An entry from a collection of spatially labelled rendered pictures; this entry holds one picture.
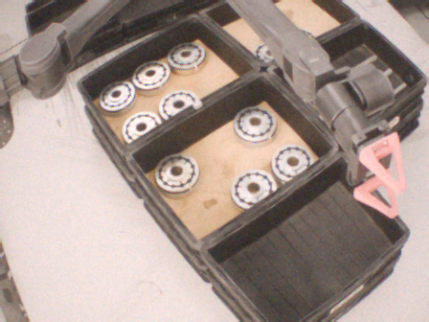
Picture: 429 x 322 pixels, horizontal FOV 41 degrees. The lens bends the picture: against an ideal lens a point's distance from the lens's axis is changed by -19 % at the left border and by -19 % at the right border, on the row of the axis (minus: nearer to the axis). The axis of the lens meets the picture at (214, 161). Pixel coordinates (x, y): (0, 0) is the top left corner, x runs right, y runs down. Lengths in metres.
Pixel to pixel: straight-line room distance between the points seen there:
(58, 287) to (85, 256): 0.13
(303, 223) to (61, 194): 0.68
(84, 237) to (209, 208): 0.37
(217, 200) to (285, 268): 0.24
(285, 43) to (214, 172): 0.71
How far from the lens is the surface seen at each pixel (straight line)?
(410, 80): 1.78
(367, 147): 0.80
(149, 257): 1.65
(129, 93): 1.74
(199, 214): 1.54
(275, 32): 0.97
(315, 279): 1.45
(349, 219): 1.52
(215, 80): 1.76
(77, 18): 1.08
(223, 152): 1.62
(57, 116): 1.98
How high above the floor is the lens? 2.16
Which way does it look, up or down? 56 degrees down
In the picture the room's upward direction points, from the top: 10 degrees counter-clockwise
